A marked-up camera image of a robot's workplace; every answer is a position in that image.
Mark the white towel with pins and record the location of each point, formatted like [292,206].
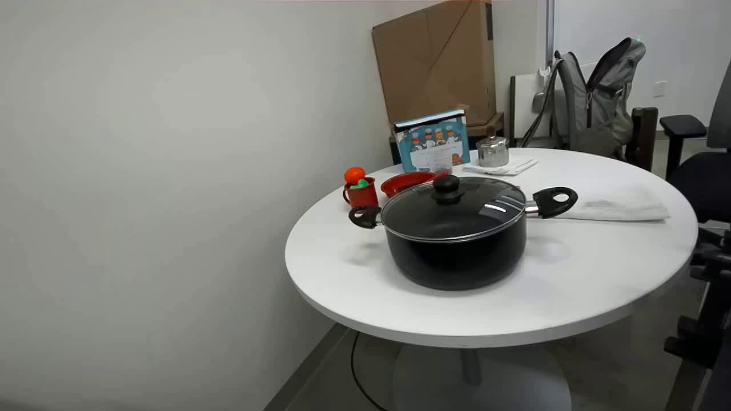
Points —
[628,202]

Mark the red mug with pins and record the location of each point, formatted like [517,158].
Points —
[362,194]

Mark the orange toy fruit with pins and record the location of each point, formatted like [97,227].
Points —
[355,175]

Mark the red bowl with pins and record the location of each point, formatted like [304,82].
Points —
[402,180]

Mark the glass pot lid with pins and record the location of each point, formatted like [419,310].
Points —
[452,210]

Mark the black cooking pot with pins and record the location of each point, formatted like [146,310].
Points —
[467,265]

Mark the blue picture box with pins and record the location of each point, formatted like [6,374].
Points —
[434,142]

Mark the small metal tin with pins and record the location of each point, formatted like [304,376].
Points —
[492,151]

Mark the white flat cloth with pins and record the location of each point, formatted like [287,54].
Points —
[510,167]

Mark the brown cardboard sheet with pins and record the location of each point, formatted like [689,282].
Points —
[440,57]

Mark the white round table base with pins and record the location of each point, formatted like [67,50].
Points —
[478,380]

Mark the grey backpack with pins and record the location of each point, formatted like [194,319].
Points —
[589,112]

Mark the black office chair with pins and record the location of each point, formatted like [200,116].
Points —
[699,167]

